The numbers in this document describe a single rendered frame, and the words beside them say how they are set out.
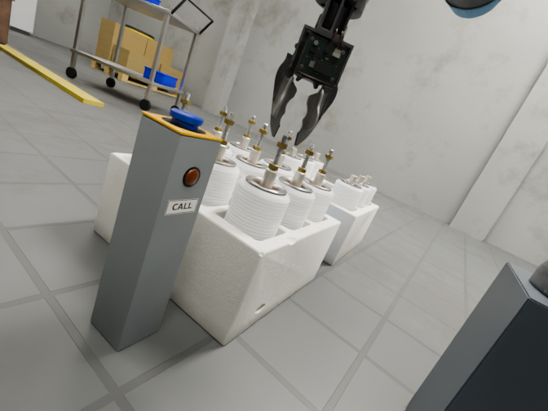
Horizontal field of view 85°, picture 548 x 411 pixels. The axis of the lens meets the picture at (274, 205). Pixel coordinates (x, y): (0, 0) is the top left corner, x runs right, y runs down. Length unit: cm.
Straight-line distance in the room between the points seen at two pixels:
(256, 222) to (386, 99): 337
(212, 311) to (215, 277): 6
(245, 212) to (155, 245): 16
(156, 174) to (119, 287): 17
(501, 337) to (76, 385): 47
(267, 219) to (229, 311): 16
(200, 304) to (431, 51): 358
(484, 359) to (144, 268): 40
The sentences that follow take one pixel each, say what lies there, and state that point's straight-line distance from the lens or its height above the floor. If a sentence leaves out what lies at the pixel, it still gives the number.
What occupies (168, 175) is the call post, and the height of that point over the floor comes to 26.
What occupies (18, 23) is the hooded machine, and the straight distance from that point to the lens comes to 679.
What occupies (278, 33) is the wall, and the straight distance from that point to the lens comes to 467.
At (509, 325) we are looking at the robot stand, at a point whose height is 26.
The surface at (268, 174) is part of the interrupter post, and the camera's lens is 50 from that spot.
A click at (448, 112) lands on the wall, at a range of 364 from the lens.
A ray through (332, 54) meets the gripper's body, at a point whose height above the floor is 46.
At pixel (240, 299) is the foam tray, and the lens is 49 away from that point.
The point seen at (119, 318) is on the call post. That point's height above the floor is 5.
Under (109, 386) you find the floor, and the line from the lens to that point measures 47.
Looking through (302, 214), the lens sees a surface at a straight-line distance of 60.
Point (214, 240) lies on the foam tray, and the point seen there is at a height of 15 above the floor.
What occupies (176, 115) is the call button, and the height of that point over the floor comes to 32.
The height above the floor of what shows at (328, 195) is 24.
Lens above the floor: 37
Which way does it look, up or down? 16 degrees down
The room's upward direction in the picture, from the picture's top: 22 degrees clockwise
